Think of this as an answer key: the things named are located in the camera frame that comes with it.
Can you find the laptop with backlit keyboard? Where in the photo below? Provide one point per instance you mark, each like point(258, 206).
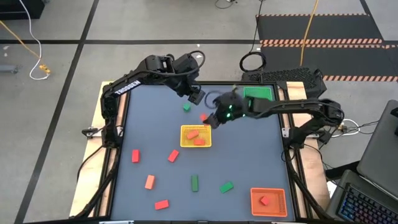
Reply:
point(363, 202)

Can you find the long green block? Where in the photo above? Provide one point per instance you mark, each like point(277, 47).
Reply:
point(195, 183)

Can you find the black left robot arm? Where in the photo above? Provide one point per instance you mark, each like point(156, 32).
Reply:
point(127, 87)

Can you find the green wedge block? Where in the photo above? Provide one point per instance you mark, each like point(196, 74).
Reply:
point(226, 187)

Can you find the orange rectangular block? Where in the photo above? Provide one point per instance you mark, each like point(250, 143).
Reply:
point(203, 117)
point(150, 182)
point(199, 142)

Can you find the grey closed laptop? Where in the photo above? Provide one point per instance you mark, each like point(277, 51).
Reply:
point(377, 146)

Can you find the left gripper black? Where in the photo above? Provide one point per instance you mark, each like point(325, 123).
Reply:
point(194, 93)

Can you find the red cube block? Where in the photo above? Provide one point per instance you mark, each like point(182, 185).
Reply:
point(265, 200)

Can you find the grey metal foot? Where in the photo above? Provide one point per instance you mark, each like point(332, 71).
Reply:
point(7, 69)

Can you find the wooden base board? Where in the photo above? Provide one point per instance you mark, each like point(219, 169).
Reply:
point(314, 174)
point(90, 186)

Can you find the green cube block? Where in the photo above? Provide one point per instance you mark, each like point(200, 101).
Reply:
point(186, 107)

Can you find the black mat with hazard stripes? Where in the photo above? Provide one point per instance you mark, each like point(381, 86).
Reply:
point(323, 29)

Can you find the black perforated case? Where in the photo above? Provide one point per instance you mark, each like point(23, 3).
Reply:
point(280, 76)

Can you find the orange plastic basket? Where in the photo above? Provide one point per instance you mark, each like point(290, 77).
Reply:
point(273, 208)

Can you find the silver mounting plate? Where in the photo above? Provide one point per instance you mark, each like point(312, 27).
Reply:
point(287, 132)

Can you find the red rectangular block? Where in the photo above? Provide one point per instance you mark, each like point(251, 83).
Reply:
point(136, 155)
point(161, 204)
point(173, 155)

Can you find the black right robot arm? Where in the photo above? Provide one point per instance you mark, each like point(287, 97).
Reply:
point(295, 107)

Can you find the black diagonal frame brace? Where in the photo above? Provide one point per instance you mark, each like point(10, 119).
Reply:
point(308, 193)
point(94, 194)

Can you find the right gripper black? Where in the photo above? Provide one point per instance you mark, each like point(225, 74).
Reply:
point(233, 105)

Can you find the black cabinet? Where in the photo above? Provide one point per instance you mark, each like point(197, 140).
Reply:
point(21, 8)

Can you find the green plastic basket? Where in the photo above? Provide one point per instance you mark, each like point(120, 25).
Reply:
point(258, 92)

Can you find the yellow plastic basket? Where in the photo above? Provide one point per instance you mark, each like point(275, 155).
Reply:
point(186, 143)

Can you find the black clamp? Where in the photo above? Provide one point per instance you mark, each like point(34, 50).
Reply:
point(90, 132)

